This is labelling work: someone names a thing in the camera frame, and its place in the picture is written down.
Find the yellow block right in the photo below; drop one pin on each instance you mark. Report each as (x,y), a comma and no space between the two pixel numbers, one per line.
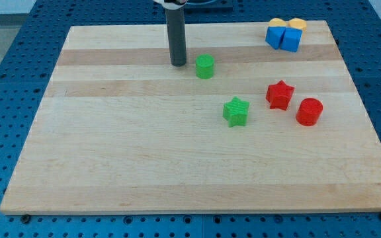
(297,23)

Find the yellow block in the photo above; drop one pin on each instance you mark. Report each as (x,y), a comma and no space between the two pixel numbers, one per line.
(277,22)
(297,23)

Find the wooden board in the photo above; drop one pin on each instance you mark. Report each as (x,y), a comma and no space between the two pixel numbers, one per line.
(119,130)

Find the red cylinder block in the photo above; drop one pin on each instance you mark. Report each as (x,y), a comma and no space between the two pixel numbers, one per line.
(309,111)

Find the blue triangular block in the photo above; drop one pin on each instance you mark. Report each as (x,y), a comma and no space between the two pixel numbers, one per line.
(274,36)

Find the red star block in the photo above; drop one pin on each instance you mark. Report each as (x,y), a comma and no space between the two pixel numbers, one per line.
(279,95)

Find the green cylinder block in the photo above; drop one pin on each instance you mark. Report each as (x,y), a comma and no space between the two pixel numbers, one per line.
(205,66)

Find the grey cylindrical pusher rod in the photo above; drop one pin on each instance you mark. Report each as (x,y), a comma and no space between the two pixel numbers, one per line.
(175,22)

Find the blue cube block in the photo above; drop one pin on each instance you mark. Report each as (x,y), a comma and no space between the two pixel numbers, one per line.
(291,39)

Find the green star block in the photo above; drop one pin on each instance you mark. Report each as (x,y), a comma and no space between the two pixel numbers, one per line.
(235,112)

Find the yellow block left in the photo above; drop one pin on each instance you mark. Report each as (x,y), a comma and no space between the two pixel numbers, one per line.
(277,22)

